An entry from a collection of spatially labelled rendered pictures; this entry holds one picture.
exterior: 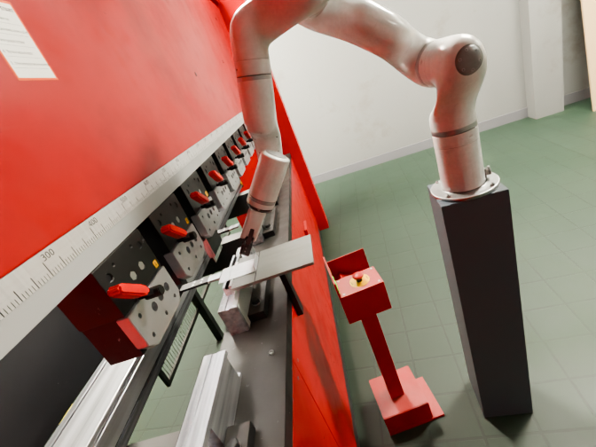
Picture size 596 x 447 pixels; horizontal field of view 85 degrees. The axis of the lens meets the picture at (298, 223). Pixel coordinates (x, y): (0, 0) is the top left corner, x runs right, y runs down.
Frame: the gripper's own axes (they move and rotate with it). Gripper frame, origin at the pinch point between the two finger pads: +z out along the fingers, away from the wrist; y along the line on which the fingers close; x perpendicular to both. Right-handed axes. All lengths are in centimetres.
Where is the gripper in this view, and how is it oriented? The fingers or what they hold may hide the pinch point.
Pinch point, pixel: (246, 248)
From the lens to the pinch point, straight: 103.4
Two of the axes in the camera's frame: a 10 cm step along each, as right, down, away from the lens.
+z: -3.3, 8.6, 3.9
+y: 0.2, 4.1, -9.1
